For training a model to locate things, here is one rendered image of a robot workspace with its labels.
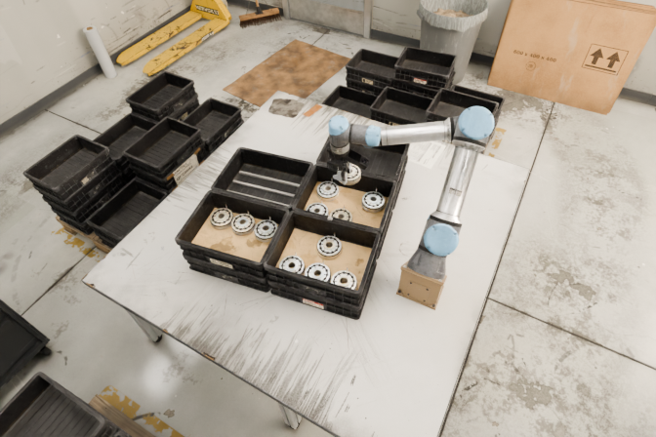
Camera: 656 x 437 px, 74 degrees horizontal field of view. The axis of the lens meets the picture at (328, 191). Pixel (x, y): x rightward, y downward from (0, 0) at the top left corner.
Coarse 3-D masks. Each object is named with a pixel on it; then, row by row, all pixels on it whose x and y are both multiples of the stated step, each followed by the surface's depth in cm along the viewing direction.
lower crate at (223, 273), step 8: (192, 264) 190; (200, 264) 187; (208, 264) 184; (200, 272) 193; (208, 272) 192; (216, 272) 188; (224, 272) 187; (232, 272) 181; (232, 280) 188; (240, 280) 187; (248, 280) 184; (256, 280) 179; (264, 280) 178; (256, 288) 186; (264, 288) 185
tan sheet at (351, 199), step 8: (312, 192) 206; (344, 192) 206; (352, 192) 206; (360, 192) 205; (312, 200) 203; (320, 200) 203; (336, 200) 203; (344, 200) 203; (352, 200) 202; (360, 200) 202; (328, 208) 200; (336, 208) 200; (352, 208) 199; (360, 208) 199; (384, 208) 199; (352, 216) 196; (360, 216) 196; (368, 216) 196; (376, 216) 196; (368, 224) 193; (376, 224) 192
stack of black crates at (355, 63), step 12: (360, 60) 363; (372, 60) 359; (384, 60) 354; (396, 60) 348; (348, 72) 344; (360, 72) 337; (372, 72) 333; (384, 72) 351; (348, 84) 352; (360, 84) 345; (372, 84) 340; (384, 84) 335
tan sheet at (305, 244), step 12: (300, 240) 188; (312, 240) 188; (288, 252) 184; (300, 252) 184; (312, 252) 184; (348, 252) 183; (360, 252) 183; (276, 264) 180; (336, 264) 179; (348, 264) 179; (360, 264) 179; (360, 276) 175
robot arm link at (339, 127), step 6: (330, 120) 160; (336, 120) 160; (342, 120) 160; (330, 126) 159; (336, 126) 158; (342, 126) 158; (348, 126) 160; (330, 132) 161; (336, 132) 159; (342, 132) 159; (348, 132) 160; (330, 138) 164; (336, 138) 162; (342, 138) 161; (336, 144) 165; (342, 144) 165
